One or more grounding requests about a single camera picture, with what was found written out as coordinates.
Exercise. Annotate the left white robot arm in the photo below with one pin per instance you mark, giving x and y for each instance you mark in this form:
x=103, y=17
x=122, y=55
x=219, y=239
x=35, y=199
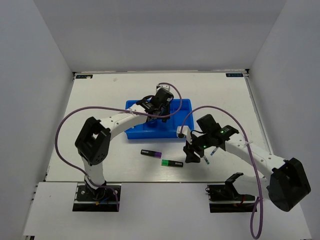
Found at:
x=94, y=139

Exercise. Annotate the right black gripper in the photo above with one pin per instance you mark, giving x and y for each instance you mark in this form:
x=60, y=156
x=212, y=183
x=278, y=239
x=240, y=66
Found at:
x=189, y=150

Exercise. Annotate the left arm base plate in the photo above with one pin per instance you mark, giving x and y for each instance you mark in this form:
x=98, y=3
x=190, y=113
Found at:
x=100, y=200

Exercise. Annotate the table corner label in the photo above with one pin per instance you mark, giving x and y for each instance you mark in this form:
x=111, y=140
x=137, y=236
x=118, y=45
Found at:
x=234, y=75
x=84, y=76

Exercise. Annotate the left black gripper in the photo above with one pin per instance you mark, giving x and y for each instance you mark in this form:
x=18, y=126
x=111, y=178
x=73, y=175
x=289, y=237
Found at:
x=167, y=112

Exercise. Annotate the green ink pen refill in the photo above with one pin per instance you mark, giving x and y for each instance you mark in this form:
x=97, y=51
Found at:
x=206, y=160

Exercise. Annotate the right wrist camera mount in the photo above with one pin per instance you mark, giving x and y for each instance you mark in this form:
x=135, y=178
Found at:
x=183, y=132

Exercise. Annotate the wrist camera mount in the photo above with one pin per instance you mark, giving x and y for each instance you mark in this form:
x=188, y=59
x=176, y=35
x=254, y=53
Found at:
x=163, y=86
x=183, y=132

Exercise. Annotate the left table corner label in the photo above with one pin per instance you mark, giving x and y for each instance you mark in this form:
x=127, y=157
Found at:
x=84, y=76

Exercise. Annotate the blue divided plastic tray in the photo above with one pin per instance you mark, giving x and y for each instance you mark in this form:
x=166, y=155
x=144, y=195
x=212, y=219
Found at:
x=157, y=129

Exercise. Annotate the green cap black highlighter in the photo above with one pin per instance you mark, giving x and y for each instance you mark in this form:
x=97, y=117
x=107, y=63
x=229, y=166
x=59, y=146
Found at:
x=171, y=163

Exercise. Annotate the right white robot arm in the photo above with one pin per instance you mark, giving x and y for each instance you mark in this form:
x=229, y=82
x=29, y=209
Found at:
x=284, y=182

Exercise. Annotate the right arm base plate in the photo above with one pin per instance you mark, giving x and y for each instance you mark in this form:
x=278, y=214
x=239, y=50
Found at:
x=221, y=202

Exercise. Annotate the purple cap black highlighter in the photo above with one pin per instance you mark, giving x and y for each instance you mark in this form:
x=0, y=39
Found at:
x=151, y=153

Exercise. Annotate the right table corner label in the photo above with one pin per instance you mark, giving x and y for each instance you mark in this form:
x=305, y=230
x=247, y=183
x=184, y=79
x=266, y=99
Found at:
x=234, y=75

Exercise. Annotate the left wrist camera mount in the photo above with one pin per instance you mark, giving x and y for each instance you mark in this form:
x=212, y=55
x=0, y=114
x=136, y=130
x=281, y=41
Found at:
x=163, y=86

